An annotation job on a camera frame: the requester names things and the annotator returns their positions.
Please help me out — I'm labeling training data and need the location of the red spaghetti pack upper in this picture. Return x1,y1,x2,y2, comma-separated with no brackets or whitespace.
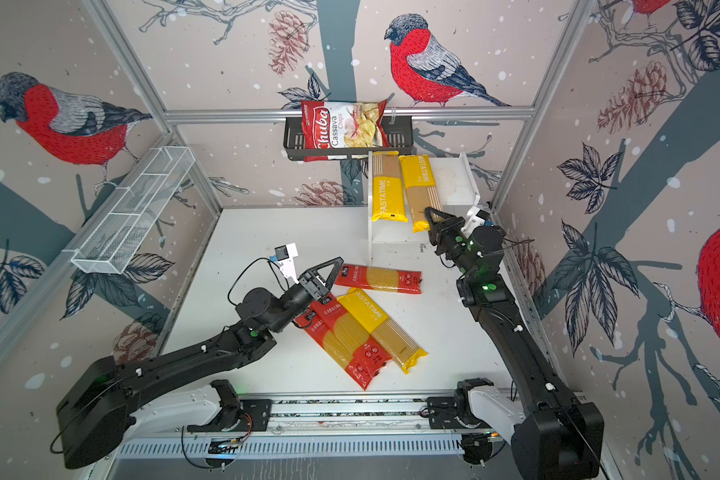
307,294,391,389

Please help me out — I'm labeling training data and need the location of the red cassava chips bag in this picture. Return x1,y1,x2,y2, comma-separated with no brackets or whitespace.
301,100,389,151

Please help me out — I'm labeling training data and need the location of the red spaghetti pack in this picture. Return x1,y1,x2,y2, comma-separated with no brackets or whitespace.
293,310,373,390
307,294,391,389
335,264,422,295

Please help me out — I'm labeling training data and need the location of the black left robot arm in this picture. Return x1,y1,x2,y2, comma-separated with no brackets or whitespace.
51,257,343,470

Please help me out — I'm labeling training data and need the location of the white wire mesh basket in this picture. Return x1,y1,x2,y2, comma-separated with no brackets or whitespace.
71,146,195,274

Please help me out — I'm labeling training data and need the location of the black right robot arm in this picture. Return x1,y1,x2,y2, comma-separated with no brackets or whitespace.
425,207,605,479

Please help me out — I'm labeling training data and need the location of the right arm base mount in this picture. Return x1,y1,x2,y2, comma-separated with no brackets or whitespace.
419,378,493,430

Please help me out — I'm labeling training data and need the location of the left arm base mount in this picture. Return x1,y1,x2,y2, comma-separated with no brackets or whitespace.
185,380,273,433

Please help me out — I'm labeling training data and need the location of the red spaghetti pack rear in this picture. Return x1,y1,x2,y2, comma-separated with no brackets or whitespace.
335,264,422,295

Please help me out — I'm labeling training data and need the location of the white two-tier shelf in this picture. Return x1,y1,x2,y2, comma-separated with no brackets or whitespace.
368,152,480,266

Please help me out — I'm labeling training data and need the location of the red spaghetti pack lower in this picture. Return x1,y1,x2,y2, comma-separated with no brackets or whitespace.
293,310,373,390

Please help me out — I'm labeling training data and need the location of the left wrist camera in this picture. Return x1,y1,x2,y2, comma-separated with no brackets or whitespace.
270,243,298,283

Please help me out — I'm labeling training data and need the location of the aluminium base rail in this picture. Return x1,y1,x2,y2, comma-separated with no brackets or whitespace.
115,393,505,468

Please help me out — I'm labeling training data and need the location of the black wall basket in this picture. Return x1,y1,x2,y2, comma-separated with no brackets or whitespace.
283,117,414,162

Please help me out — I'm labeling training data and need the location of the yellow spaghetti pack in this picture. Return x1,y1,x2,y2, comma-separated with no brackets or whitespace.
371,151,408,223
399,155,442,233
338,288,428,374

